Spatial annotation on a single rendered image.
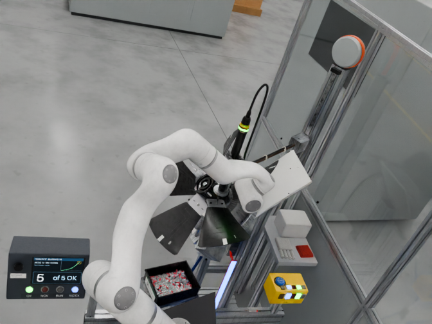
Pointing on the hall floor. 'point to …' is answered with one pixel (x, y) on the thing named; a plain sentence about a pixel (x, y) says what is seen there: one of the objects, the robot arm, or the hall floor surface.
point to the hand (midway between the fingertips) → (233, 155)
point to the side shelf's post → (263, 284)
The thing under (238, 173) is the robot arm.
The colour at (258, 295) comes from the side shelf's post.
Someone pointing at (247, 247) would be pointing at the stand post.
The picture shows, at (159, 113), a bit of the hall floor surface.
